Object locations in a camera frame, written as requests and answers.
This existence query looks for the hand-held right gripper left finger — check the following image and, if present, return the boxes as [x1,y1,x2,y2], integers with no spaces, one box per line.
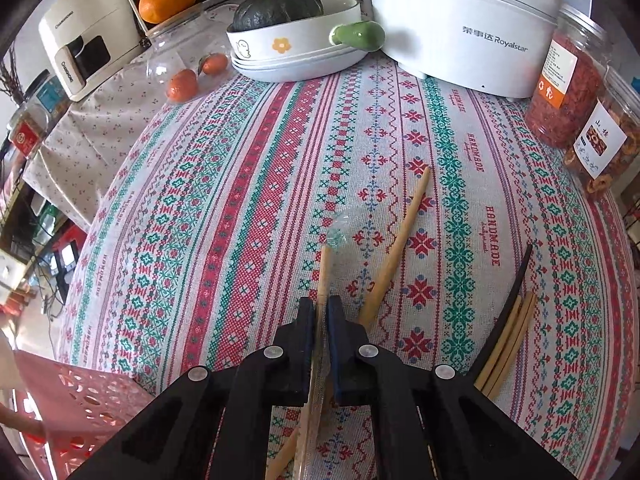
[65,296,319,480]

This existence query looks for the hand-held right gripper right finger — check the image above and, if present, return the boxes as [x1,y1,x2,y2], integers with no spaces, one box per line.
[326,295,577,480]

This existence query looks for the bamboo chopstick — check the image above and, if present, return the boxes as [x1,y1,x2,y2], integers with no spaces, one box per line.
[264,243,334,480]
[481,293,539,402]
[358,166,432,329]
[474,291,530,392]

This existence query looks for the pink plastic basket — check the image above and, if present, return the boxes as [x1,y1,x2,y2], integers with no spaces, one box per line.
[11,349,157,480]

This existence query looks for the clear plastic piece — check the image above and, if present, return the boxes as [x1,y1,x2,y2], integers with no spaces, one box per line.
[325,210,363,252]

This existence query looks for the patterned woven tablecloth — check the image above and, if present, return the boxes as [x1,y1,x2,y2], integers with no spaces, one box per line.
[54,51,640,480]

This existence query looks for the black chopstick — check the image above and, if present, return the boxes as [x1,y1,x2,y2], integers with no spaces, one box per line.
[466,243,535,387]

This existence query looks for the small tangerine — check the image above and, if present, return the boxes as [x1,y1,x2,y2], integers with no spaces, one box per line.
[167,68,199,102]
[199,53,229,76]

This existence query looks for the small-print floral cloth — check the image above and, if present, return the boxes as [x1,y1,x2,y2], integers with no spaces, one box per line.
[24,25,168,217]

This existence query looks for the plastic jar of dried slices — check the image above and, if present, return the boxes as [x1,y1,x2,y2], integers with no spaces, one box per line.
[564,66,640,197]

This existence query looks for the green pumpkin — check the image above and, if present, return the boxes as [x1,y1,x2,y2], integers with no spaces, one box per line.
[232,0,325,34]

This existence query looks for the white electric cooking pot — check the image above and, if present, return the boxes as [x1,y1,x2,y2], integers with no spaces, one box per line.
[365,0,584,100]

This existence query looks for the plastic jar of red berries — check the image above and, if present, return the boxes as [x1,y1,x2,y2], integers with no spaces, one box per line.
[524,4,614,149]

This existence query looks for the jar with black lid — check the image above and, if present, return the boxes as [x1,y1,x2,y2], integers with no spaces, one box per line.
[22,72,67,117]

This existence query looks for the white air fryer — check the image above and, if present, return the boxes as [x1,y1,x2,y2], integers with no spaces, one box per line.
[38,0,147,104]

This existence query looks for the dried branches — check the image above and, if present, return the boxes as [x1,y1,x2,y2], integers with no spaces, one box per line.
[0,54,27,107]

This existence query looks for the white dish with green handle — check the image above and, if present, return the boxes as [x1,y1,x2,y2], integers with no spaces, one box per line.
[225,0,387,84]

